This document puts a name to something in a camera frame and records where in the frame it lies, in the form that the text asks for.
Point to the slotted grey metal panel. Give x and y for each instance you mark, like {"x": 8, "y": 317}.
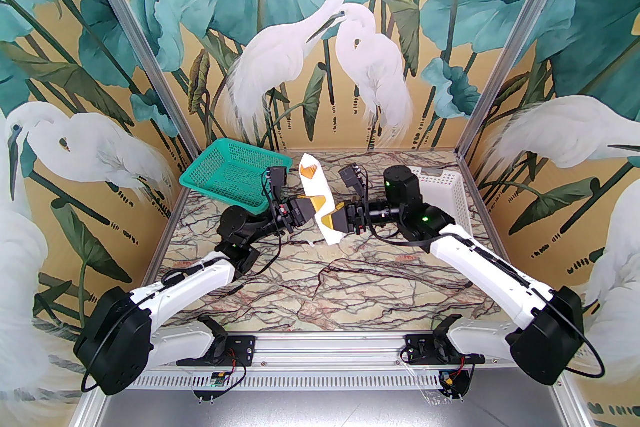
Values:
{"x": 325, "y": 381}

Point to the white paper napkin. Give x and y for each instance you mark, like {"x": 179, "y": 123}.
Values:
{"x": 314, "y": 189}

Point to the small green circuit board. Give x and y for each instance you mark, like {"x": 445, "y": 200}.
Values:
{"x": 218, "y": 380}

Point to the green plastic mesh basket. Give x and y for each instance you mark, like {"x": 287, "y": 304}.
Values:
{"x": 225, "y": 172}

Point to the aluminium corner post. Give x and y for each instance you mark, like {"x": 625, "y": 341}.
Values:
{"x": 137, "y": 34}
{"x": 519, "y": 34}

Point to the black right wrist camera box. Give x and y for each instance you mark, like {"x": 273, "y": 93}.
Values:
{"x": 351, "y": 177}

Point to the aluminium front frame rail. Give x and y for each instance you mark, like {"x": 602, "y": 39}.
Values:
{"x": 325, "y": 347}

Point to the white perforated plastic basket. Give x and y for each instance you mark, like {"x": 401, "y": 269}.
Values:
{"x": 450, "y": 194}

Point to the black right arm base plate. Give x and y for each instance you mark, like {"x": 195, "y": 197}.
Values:
{"x": 417, "y": 347}

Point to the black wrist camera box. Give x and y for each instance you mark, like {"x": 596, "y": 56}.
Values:
{"x": 351, "y": 177}
{"x": 277, "y": 177}

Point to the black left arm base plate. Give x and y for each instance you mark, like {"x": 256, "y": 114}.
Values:
{"x": 242, "y": 347}

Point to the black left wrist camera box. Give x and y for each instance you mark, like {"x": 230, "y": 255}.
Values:
{"x": 277, "y": 177}

